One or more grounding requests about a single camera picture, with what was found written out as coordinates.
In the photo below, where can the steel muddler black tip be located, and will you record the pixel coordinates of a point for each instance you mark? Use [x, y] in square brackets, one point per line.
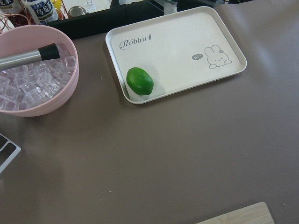
[48, 52]

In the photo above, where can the green lime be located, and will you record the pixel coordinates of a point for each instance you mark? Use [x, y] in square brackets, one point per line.
[139, 81]

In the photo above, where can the cream rabbit tray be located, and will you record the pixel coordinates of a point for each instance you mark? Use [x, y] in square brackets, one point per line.
[179, 51]

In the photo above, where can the pink bowl of ice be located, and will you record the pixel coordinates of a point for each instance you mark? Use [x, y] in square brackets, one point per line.
[30, 37]

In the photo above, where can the tea bottle white label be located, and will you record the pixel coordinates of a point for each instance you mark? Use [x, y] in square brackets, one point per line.
[42, 11]

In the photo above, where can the bamboo cutting board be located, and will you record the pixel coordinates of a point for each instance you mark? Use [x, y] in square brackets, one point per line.
[254, 214]

